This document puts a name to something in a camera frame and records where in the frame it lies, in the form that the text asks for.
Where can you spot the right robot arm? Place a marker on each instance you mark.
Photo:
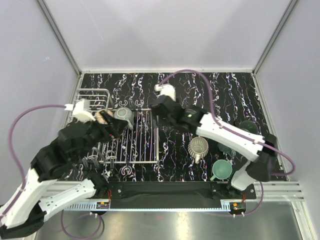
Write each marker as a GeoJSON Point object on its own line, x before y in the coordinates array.
{"type": "Point", "coordinates": [258, 150]}

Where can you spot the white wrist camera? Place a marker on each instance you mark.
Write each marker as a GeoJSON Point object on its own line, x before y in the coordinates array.
{"type": "Point", "coordinates": [80, 110]}
{"type": "Point", "coordinates": [166, 90]}

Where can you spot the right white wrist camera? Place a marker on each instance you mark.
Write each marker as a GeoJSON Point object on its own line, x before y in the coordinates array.
{"type": "Point", "coordinates": [166, 90]}

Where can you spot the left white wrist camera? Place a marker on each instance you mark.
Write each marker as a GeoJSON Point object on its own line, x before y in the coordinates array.
{"type": "Point", "coordinates": [80, 110]}

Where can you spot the mint green mug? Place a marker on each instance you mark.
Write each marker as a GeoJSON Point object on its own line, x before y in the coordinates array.
{"type": "Point", "coordinates": [221, 170]}

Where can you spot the dark green cup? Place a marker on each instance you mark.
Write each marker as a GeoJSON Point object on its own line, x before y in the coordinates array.
{"type": "Point", "coordinates": [249, 126]}

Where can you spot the metal wire dish rack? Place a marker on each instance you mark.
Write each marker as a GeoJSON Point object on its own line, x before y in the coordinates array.
{"type": "Point", "coordinates": [103, 132]}

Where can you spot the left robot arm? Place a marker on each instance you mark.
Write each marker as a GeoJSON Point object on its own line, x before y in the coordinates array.
{"type": "Point", "coordinates": [29, 210]}

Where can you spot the grey glazed mug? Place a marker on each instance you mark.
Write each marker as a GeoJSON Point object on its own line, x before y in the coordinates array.
{"type": "Point", "coordinates": [125, 114]}

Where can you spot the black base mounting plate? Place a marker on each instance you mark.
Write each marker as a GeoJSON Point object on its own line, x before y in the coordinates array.
{"type": "Point", "coordinates": [207, 189]}

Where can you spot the white slotted cable duct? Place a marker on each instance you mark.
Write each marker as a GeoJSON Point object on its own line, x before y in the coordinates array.
{"type": "Point", "coordinates": [89, 206]}

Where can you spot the ribbed grey mug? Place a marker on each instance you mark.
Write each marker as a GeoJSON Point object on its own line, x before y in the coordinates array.
{"type": "Point", "coordinates": [198, 148]}

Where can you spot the dark mug cream interior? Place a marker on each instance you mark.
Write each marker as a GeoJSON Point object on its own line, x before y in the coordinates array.
{"type": "Point", "coordinates": [227, 150]}

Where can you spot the tan ceramic mug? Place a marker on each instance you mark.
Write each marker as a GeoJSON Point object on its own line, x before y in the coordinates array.
{"type": "Point", "coordinates": [99, 118]}

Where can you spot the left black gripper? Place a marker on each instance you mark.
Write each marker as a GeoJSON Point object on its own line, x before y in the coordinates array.
{"type": "Point", "coordinates": [114, 128]}

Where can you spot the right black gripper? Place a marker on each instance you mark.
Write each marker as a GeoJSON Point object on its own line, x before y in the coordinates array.
{"type": "Point", "coordinates": [163, 122]}

